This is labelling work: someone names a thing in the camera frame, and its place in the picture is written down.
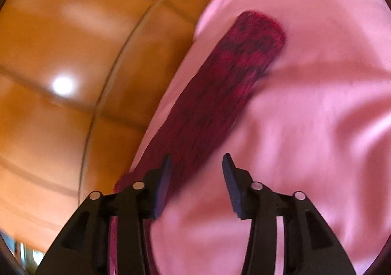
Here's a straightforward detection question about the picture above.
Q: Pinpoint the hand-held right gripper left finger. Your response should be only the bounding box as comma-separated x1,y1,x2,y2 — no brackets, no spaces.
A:
35,154,173,275

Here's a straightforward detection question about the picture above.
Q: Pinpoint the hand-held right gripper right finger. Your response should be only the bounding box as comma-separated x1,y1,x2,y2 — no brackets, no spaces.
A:
222,153,357,275

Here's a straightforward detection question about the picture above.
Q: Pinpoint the dark red floral skirt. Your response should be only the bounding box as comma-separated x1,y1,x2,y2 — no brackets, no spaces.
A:
108,10,286,275

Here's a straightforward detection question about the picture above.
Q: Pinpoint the pink bed sheet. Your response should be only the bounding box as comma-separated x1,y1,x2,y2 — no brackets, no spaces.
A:
116,0,389,275

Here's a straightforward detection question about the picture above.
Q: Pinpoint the wooden panel headboard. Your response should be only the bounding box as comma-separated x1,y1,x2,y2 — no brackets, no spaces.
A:
0,0,236,253

